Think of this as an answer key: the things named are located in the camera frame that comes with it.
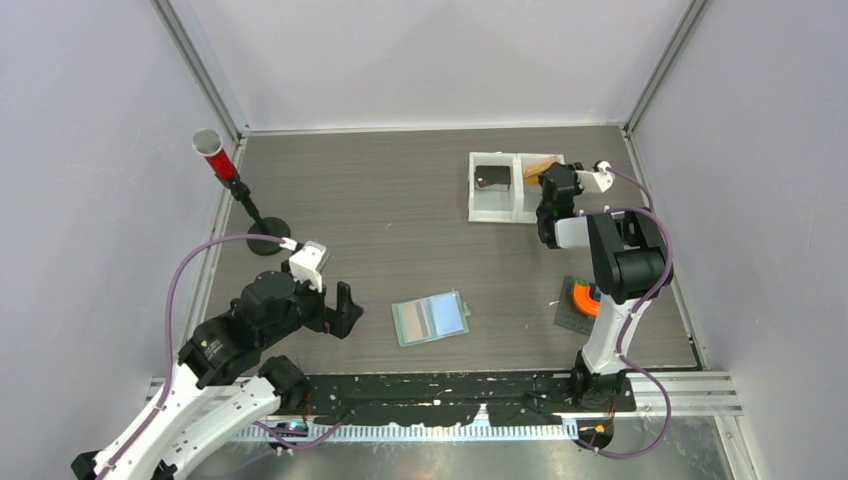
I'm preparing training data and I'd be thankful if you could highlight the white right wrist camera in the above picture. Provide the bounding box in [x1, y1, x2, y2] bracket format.
[575, 161, 615, 194]

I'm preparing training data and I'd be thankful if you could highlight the orange credit card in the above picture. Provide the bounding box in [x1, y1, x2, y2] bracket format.
[520, 155, 559, 172]

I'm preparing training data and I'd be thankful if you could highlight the green card holder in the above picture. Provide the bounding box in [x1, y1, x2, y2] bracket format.
[391, 290, 471, 348]

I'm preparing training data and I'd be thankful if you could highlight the white two-compartment bin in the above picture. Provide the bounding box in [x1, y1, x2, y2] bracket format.
[467, 152, 565, 224]

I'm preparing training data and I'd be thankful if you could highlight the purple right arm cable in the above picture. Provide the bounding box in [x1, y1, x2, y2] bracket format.
[579, 165, 676, 460]

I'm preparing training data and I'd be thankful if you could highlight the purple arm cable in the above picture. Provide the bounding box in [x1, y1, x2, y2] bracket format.
[579, 165, 676, 460]
[92, 233, 296, 480]

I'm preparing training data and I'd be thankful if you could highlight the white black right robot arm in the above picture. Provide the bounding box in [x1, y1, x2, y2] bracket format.
[536, 162, 673, 411]

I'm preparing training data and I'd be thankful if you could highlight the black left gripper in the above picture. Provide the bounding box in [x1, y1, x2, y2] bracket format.
[261, 268, 363, 347]

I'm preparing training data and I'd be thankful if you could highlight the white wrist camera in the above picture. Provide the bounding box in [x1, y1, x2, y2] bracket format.
[280, 238, 327, 293]
[575, 161, 615, 194]

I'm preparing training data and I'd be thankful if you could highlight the aluminium front rail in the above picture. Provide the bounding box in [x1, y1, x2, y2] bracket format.
[142, 374, 743, 444]

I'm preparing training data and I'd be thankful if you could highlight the red microphone on stand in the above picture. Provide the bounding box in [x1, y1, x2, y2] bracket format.
[192, 128, 291, 237]

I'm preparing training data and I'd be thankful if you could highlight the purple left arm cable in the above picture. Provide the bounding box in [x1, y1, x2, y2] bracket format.
[92, 233, 296, 480]

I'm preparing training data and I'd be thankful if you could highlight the orange lego brick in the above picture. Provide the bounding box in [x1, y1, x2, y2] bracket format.
[571, 279, 600, 318]

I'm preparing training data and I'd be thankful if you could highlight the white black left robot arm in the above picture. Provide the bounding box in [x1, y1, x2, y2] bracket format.
[71, 271, 364, 479]

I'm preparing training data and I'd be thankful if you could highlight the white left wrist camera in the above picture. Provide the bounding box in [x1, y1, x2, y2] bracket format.
[280, 238, 327, 293]

